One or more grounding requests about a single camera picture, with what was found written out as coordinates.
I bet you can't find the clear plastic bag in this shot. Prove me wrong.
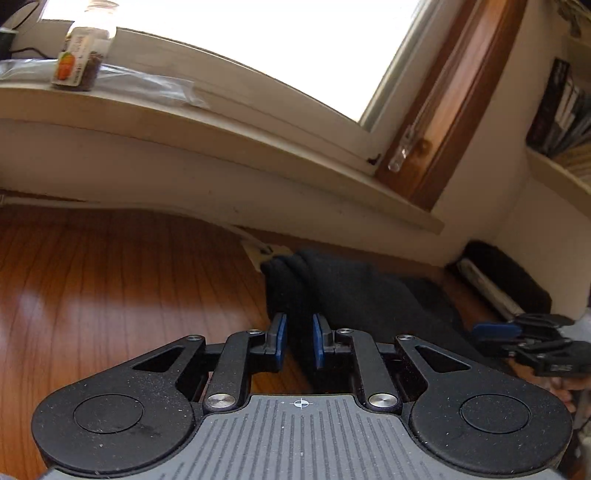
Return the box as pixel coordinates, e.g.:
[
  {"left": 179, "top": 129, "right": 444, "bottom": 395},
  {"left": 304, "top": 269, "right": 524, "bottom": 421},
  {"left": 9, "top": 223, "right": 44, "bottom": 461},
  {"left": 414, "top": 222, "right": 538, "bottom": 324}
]
[{"left": 0, "top": 58, "right": 211, "bottom": 110}]

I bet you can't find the wooden window trim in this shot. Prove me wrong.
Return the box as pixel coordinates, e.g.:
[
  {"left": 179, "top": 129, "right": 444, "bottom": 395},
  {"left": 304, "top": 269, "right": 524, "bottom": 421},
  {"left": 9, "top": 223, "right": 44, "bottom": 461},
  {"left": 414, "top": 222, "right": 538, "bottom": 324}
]
[{"left": 374, "top": 0, "right": 529, "bottom": 213}]

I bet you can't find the row of books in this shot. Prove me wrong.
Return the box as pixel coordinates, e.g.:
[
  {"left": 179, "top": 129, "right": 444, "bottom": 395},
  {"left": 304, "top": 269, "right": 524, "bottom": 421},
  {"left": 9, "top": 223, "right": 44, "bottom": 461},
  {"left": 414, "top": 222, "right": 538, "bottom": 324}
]
[{"left": 526, "top": 58, "right": 591, "bottom": 185}]

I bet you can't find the white socket box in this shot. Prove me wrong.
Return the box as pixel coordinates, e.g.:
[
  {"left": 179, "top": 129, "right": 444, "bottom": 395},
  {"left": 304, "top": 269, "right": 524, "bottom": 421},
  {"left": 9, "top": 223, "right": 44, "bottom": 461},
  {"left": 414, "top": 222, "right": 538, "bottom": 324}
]
[{"left": 241, "top": 239, "right": 295, "bottom": 274}]

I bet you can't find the window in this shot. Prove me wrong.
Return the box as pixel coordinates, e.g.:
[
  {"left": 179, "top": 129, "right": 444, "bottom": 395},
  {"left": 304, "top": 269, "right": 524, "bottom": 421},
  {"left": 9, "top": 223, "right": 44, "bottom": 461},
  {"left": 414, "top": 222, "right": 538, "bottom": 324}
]
[{"left": 39, "top": 0, "right": 437, "bottom": 137}]

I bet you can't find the white wall shelf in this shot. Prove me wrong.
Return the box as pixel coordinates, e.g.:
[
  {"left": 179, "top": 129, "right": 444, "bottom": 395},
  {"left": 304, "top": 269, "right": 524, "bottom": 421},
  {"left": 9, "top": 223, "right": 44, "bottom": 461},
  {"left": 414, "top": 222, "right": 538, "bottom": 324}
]
[{"left": 525, "top": 148, "right": 591, "bottom": 208}]

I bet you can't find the window blind bead chain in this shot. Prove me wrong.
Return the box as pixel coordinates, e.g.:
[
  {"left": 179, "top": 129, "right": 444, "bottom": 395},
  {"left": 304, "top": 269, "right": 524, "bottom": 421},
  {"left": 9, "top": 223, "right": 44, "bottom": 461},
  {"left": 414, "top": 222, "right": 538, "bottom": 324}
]
[{"left": 388, "top": 28, "right": 467, "bottom": 174}]

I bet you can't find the window sill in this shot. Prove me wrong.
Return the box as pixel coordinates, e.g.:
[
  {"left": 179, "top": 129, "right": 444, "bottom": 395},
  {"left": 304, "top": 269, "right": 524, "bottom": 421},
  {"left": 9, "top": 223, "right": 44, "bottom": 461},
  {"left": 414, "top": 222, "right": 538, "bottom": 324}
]
[{"left": 0, "top": 25, "right": 445, "bottom": 234}]

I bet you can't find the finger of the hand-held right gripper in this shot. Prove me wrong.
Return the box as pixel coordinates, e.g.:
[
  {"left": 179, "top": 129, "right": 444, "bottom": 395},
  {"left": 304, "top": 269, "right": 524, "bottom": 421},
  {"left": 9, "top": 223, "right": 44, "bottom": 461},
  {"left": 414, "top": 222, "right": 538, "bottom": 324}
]
[
  {"left": 472, "top": 313, "right": 575, "bottom": 343},
  {"left": 475, "top": 337, "right": 573, "bottom": 360}
]

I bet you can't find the person's right hand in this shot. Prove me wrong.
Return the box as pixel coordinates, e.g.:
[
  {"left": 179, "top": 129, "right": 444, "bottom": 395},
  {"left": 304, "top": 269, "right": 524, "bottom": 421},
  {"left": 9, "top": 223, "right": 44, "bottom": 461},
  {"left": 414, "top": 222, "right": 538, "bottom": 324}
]
[{"left": 556, "top": 376, "right": 580, "bottom": 416}]

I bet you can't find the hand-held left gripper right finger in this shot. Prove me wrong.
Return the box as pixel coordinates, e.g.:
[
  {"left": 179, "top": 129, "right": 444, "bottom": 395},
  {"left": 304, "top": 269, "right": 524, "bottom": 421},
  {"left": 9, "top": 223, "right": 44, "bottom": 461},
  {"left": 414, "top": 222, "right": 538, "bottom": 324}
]
[{"left": 311, "top": 314, "right": 472, "bottom": 412}]

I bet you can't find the black cable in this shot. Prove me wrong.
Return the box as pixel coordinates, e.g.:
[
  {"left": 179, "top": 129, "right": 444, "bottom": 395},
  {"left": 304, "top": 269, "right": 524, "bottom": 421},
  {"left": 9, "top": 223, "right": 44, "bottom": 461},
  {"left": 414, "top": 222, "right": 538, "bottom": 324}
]
[{"left": 9, "top": 45, "right": 54, "bottom": 61}]

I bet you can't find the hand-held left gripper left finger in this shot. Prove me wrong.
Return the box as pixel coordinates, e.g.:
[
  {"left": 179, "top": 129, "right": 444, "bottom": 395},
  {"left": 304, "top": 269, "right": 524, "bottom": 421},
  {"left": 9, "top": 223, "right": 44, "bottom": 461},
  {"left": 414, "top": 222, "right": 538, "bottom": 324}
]
[{"left": 131, "top": 313, "right": 289, "bottom": 412}]

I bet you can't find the glass jar white lid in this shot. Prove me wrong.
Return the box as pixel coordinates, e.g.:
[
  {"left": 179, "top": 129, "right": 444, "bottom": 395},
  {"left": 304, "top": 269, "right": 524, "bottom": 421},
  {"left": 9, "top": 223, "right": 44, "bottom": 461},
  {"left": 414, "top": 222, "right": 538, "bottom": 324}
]
[{"left": 50, "top": 0, "right": 118, "bottom": 92}]

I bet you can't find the grey white garment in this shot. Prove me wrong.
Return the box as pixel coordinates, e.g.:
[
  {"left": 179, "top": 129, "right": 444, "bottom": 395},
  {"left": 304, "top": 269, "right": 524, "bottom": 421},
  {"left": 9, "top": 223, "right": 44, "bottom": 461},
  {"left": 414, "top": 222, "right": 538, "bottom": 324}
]
[{"left": 457, "top": 257, "right": 525, "bottom": 319}]

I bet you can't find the black fleece sweatshirt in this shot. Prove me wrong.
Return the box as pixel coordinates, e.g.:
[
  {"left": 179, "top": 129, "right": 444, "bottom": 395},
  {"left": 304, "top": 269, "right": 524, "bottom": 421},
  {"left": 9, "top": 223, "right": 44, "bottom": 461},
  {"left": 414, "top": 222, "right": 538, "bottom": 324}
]
[{"left": 260, "top": 249, "right": 513, "bottom": 395}]

